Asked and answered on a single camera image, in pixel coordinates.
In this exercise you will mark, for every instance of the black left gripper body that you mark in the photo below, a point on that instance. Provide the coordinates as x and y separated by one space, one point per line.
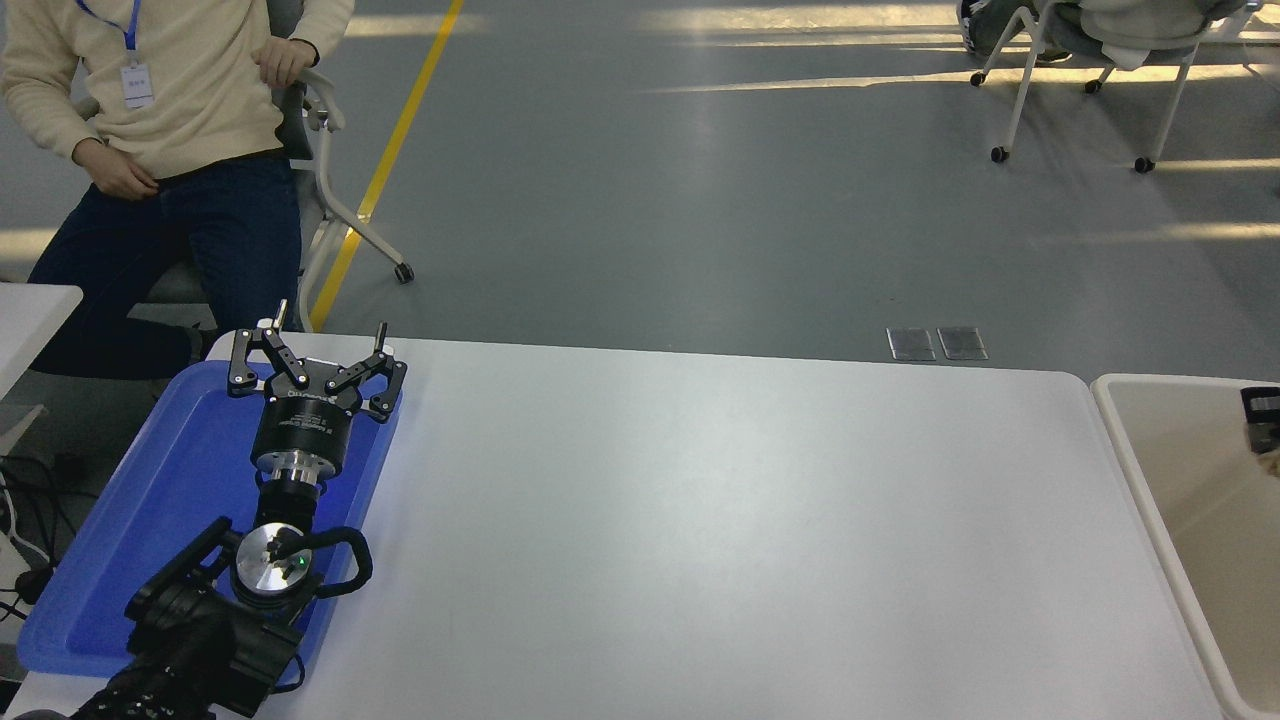
300 420

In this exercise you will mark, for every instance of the tan paper ball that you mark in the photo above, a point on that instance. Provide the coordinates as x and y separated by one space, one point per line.
1273 465

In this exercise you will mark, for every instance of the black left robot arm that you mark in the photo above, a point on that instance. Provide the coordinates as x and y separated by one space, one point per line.
190 640

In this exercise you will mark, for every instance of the person's right hand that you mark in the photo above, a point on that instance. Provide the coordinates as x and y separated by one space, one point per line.
122 175

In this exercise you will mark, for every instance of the person's left hand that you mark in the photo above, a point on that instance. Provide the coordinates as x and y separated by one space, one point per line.
285 58

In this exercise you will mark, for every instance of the large pale bin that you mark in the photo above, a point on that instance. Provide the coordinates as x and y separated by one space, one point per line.
1190 500

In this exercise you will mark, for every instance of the blue plastic tray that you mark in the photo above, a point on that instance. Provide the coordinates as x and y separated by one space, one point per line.
150 480

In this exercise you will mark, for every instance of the white office chair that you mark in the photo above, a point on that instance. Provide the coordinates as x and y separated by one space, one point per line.
335 210

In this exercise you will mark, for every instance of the small white side table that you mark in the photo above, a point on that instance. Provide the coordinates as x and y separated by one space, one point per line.
30 320

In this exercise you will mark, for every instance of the black power plug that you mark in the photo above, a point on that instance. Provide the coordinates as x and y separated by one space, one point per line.
33 584

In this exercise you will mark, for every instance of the white name badge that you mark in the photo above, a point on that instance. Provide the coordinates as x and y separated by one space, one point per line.
137 84

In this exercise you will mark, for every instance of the white wheeled chair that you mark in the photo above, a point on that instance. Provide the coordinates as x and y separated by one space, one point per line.
1022 90

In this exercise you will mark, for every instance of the seated person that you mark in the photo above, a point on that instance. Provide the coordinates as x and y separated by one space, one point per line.
1140 20

